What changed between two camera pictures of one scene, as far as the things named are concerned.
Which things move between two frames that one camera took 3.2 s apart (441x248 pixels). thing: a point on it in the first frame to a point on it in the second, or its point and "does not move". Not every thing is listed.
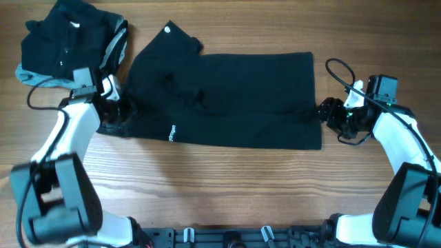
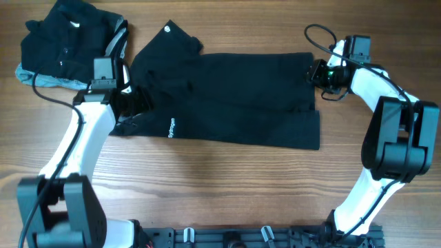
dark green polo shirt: (264, 100) does not move
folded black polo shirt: (73, 35) does not move
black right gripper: (331, 112) to (313, 76)
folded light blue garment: (43, 80) does not move
